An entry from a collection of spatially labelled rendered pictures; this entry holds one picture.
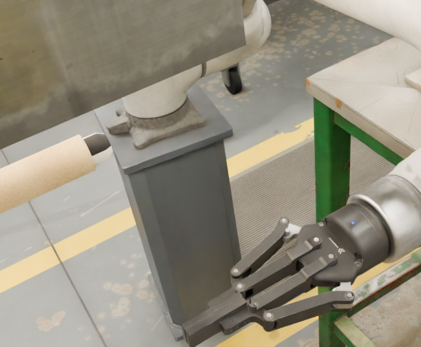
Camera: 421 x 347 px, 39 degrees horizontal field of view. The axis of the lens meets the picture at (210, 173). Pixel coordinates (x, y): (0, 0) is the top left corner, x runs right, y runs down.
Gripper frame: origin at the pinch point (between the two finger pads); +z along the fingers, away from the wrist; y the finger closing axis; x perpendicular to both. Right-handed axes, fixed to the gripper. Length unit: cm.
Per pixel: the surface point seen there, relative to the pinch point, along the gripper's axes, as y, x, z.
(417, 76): 26, -13, -57
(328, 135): 32, -25, -44
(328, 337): 22, -93, -44
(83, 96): -4.4, 38.2, 7.9
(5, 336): 85, -117, 32
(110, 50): -4.2, 39.8, 6.1
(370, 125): 22, -14, -43
